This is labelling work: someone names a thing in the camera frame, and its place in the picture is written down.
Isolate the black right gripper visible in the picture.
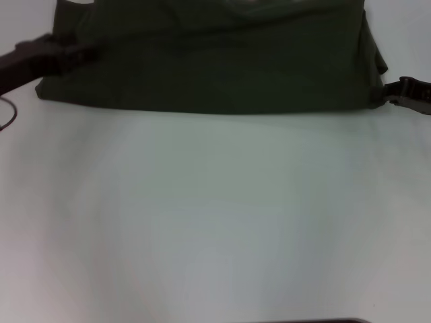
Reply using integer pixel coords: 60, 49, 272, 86
370, 76, 431, 117

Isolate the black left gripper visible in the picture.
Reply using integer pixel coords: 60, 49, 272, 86
0, 33, 98, 96

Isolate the dark green FREE t-shirt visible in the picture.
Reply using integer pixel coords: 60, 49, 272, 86
34, 0, 389, 116

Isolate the dark rounded base edge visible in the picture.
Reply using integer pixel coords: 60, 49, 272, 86
301, 316, 368, 323

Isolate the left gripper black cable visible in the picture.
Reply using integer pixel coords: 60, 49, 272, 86
0, 96, 18, 132

